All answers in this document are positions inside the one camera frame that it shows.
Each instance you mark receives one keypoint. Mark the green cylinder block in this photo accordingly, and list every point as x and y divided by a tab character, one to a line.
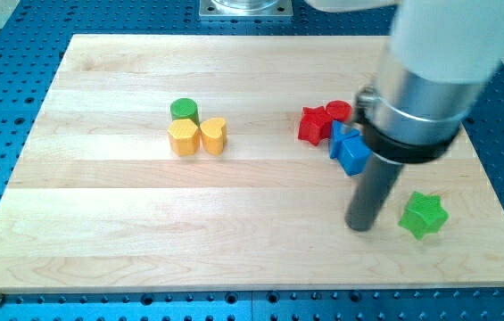
185	108

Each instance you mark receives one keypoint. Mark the yellow pentagon block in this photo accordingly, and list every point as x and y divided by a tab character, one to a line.
184	137

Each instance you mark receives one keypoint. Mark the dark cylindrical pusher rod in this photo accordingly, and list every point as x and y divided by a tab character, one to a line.
375	184

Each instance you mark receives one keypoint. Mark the wooden board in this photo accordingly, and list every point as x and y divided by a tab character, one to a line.
99	202

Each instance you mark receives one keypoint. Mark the blue cube block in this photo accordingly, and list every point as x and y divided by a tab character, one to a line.
353	155

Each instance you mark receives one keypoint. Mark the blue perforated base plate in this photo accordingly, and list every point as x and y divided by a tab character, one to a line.
33	38

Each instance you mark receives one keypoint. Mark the yellow heart block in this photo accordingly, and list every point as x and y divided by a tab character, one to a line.
214	135

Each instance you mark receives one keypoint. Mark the red star block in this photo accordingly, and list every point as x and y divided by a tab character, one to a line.
315	125

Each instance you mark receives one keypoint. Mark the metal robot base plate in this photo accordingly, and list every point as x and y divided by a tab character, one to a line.
245	8

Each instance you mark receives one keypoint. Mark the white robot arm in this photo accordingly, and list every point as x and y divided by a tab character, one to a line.
440	55

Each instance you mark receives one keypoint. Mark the green star block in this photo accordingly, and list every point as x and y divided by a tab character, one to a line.
423	214

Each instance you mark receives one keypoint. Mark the red cylinder block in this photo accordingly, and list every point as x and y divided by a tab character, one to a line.
339	110

